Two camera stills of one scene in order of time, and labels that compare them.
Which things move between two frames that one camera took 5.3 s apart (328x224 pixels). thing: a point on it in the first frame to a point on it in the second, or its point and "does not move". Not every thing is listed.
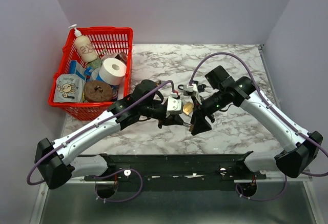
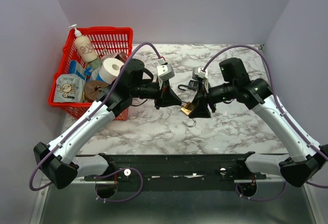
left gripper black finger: (173, 119) to (167, 98)
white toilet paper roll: (113, 71) does not move
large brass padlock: (187, 107) does not move
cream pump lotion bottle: (84, 44) does not move
